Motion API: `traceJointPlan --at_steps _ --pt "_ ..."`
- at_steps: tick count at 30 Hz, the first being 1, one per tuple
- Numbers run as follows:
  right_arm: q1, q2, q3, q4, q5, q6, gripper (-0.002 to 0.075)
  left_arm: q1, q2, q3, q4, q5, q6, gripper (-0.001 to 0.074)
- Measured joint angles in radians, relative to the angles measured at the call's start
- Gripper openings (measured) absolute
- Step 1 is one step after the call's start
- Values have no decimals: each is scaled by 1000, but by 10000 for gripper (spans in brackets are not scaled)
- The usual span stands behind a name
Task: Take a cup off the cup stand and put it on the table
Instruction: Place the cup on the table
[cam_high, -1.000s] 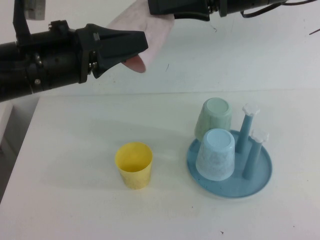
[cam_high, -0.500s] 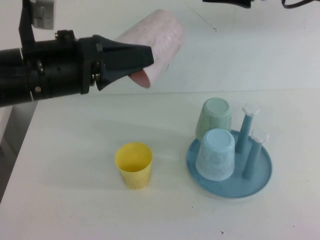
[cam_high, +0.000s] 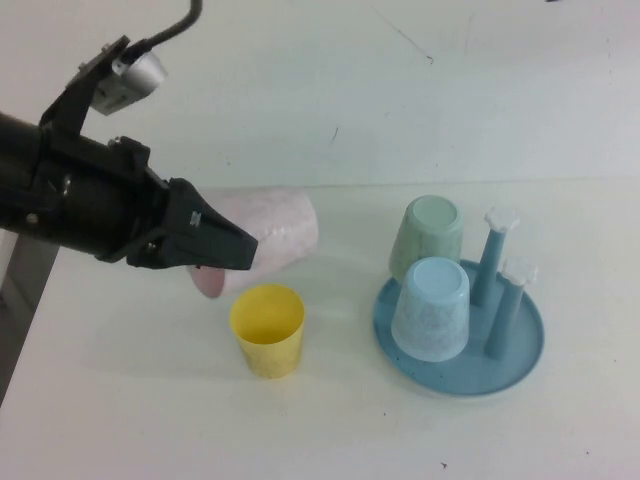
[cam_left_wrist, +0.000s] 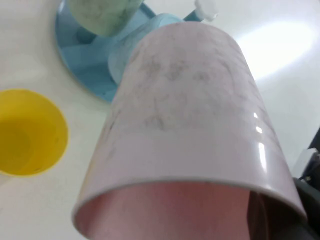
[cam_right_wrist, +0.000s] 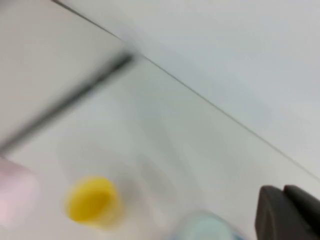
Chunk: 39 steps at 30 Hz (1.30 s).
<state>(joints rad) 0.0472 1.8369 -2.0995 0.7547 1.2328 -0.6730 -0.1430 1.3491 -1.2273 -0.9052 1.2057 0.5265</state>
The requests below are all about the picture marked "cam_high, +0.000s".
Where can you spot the yellow plastic cup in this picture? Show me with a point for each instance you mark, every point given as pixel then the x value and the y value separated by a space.
pixel 272 350

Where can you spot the pink plastic cup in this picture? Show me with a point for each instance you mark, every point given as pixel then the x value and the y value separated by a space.
pixel 285 225

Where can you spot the green plastic cup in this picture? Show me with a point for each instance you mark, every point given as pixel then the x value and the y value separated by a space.
pixel 425 235

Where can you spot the blue cup stand with pegs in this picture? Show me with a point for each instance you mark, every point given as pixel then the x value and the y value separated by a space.
pixel 465 377

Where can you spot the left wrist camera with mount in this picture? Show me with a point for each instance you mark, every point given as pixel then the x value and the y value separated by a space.
pixel 125 82

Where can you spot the light blue plastic cup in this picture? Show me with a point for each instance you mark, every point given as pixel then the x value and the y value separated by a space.
pixel 430 315

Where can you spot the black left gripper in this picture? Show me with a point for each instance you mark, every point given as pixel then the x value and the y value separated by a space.
pixel 95 200

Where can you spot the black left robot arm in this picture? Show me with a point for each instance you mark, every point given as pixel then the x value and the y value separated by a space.
pixel 17 180

